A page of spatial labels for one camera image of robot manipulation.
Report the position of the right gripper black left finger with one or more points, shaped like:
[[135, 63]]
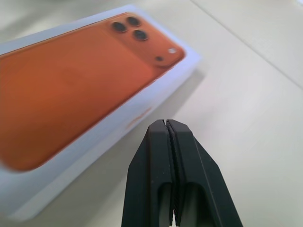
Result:
[[146, 177]]

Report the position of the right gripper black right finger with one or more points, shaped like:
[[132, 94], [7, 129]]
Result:
[[201, 189]]

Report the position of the white box lid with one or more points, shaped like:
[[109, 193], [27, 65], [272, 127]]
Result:
[[71, 82]]

